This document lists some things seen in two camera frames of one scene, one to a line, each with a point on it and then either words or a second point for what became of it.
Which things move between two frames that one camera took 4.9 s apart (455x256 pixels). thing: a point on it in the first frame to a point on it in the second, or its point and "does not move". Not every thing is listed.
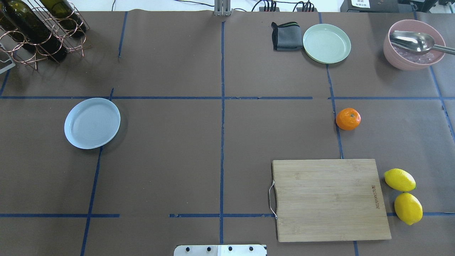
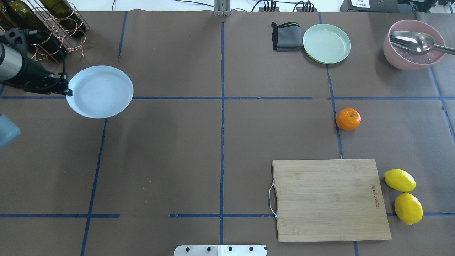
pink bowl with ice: (403, 59) does not move
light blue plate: (91, 122) to (100, 92)
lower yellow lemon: (408, 208) does not move
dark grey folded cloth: (287, 36) does not move
